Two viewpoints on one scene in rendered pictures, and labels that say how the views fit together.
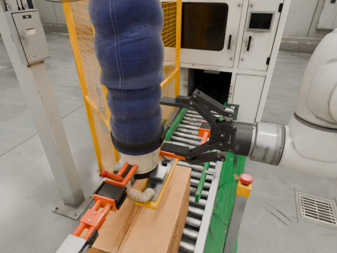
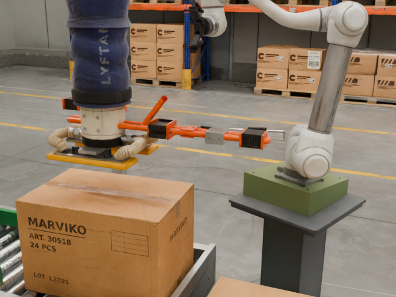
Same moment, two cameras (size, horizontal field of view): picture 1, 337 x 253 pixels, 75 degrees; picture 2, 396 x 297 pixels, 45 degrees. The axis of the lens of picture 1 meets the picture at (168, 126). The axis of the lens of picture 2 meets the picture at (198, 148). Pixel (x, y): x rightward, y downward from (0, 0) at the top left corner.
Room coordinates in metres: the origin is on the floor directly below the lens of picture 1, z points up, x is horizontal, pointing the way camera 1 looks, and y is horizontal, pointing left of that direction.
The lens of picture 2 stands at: (0.38, 1.94, 1.70)
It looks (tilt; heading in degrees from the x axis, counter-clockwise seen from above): 17 degrees down; 271
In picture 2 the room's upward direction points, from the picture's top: 1 degrees clockwise
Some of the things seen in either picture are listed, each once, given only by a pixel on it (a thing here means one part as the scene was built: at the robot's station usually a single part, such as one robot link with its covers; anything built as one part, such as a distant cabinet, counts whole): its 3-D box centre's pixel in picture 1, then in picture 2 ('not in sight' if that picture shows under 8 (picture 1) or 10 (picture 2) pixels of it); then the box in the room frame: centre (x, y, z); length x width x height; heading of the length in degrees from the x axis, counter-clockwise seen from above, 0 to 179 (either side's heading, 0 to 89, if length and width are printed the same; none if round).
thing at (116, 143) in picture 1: (138, 132); (102, 92); (0.79, 0.13, 1.35); 0.23 x 0.23 x 0.04
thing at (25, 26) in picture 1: (30, 36); not in sight; (1.48, 0.87, 1.62); 0.20 x 0.05 x 0.30; 160
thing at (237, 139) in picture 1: (230, 136); (201, 26); (0.42, -0.14, 1.59); 0.09 x 0.07 x 0.08; 72
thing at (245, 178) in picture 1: (245, 179); not in sight; (0.84, -0.41, 1.02); 0.07 x 0.07 x 0.04
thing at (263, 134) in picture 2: not in sight; (253, 138); (0.23, 0.33, 1.23); 0.08 x 0.07 x 0.05; 161
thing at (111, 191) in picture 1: (110, 195); (162, 128); (0.56, 0.21, 1.24); 0.10 x 0.08 x 0.06; 71
